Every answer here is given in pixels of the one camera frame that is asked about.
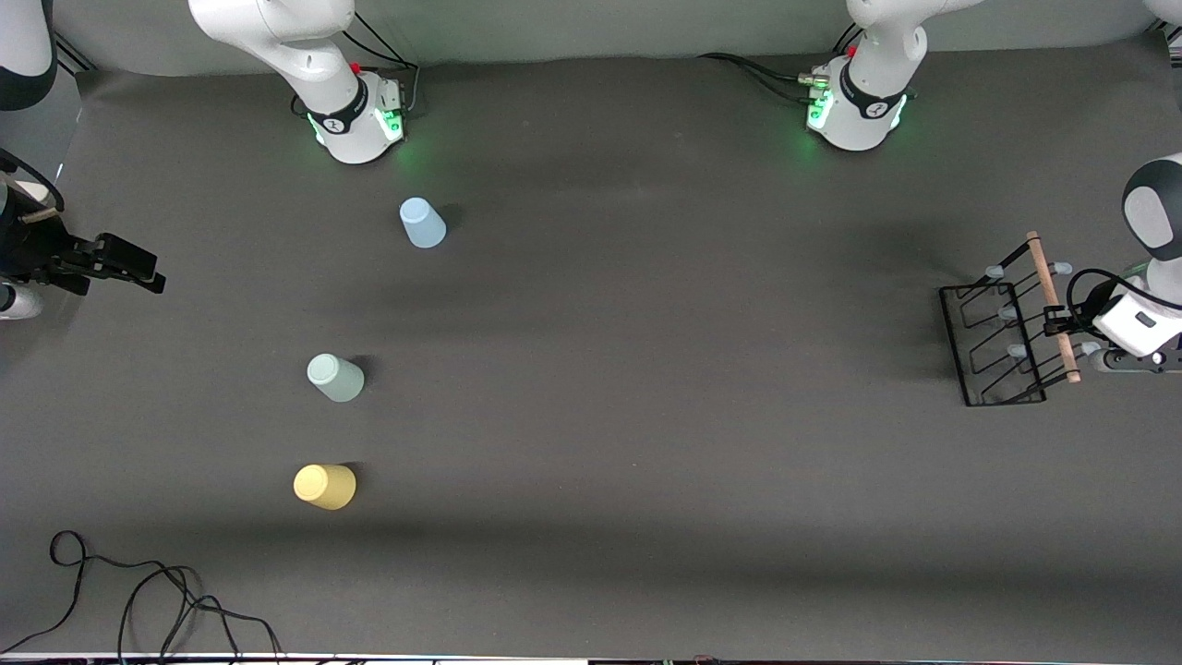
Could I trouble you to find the black wire cup holder rack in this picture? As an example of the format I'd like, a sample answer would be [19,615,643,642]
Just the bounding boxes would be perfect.
[938,231,1083,408]

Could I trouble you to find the pale green plastic cup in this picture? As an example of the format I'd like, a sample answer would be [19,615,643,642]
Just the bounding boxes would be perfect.
[307,353,366,404]

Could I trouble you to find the yellow plastic cup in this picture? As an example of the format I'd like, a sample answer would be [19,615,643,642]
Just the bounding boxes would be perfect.
[293,463,357,511]

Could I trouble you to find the light blue plastic cup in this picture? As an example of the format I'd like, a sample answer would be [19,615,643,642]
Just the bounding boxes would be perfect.
[399,197,448,249]

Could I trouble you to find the beige box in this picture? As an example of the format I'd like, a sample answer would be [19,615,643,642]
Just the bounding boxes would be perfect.
[14,180,52,223]

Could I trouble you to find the dark grey table mat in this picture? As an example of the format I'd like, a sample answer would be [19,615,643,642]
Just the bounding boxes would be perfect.
[0,32,1182,659]

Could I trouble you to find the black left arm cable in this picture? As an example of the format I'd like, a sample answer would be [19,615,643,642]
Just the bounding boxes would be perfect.
[1067,268,1182,320]

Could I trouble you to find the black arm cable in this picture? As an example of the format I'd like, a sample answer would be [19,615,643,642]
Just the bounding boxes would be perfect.
[0,148,64,213]
[1067,268,1182,320]

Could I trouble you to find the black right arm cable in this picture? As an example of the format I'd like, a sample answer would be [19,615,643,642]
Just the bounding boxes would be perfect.
[0,148,64,213]

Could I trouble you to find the black loose cable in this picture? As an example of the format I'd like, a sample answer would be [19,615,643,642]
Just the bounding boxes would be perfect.
[0,530,283,665]

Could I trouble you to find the black right arm base cables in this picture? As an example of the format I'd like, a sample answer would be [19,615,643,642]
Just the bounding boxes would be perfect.
[294,14,421,119]

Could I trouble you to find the black arm base cables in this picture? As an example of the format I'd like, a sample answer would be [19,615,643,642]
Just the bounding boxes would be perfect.
[697,53,832,104]
[294,14,421,119]

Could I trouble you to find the black left arm base cables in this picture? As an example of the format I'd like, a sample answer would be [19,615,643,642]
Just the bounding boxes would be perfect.
[697,53,832,104]

